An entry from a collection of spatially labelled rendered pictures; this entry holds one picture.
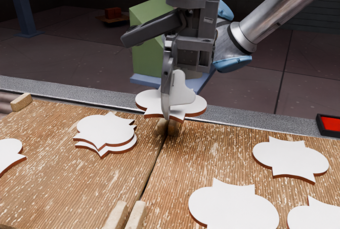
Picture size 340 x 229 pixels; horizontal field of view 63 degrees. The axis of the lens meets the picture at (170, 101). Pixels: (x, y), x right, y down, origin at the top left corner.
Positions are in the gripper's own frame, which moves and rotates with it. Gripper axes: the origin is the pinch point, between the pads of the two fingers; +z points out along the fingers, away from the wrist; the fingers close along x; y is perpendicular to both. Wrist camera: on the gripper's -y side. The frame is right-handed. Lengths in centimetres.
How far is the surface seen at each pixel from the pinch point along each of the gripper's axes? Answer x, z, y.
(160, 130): 2.5, 9.6, -2.3
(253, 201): -12.7, 9.0, 17.4
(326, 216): -13.1, 8.6, 28.4
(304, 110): 187, 100, 86
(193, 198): -14.2, 9.5, 7.6
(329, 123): 17.1, 9.8, 36.7
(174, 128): 3.0, 8.6, 0.7
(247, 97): 200, 102, 37
